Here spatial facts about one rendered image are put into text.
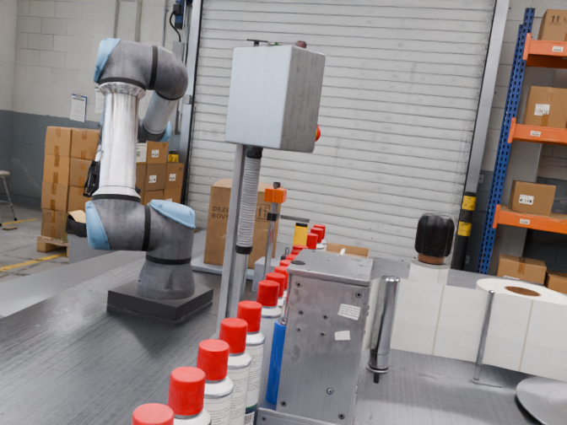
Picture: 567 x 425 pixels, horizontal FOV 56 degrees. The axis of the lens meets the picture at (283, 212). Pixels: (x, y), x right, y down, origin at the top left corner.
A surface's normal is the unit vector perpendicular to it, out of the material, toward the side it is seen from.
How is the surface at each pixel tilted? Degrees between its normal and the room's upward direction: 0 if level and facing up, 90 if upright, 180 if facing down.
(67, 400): 0
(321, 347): 90
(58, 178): 91
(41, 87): 90
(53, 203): 92
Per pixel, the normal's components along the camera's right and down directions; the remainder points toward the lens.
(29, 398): 0.11, -0.98
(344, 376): -0.19, 0.12
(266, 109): -0.72, 0.02
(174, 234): 0.36, 0.18
